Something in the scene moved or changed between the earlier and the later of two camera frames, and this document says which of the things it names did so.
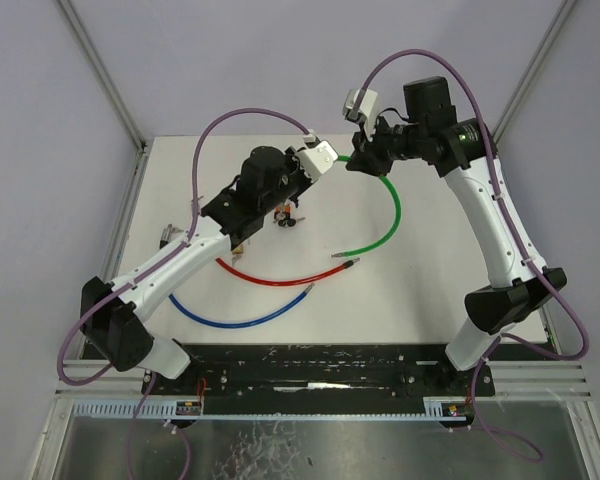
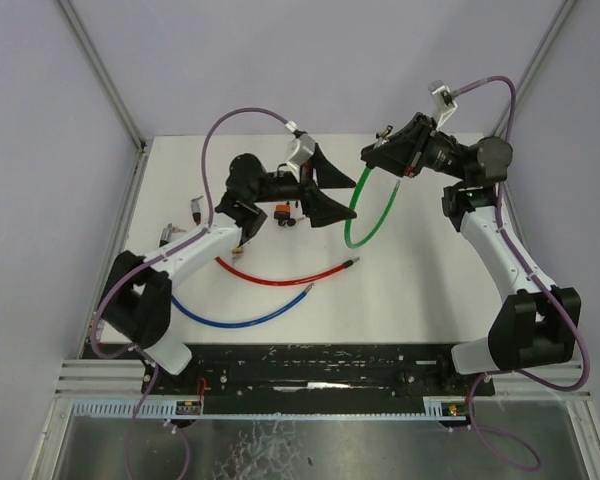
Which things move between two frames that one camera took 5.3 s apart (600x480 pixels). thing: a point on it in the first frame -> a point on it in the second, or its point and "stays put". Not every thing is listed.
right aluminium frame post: (533, 69) stays put
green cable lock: (389, 234) -> (373, 233)
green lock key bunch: (167, 233) stays put
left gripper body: (299, 181) -> (305, 178)
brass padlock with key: (238, 251) stays put
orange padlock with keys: (283, 216) stays put
